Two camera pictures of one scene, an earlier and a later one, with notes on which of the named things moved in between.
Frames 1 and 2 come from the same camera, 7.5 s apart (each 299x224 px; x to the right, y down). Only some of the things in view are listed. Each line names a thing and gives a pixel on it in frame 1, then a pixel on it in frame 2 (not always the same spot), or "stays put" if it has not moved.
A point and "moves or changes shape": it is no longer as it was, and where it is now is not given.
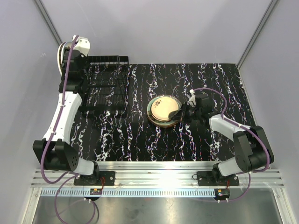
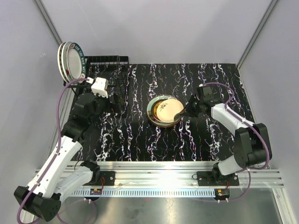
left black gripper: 83,58 to 107,101
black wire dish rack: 107,87 stays put
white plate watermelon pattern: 66,44 stays put
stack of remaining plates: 159,108 stays put
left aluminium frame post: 48,21 stays put
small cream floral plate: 161,107 moves or changes shape
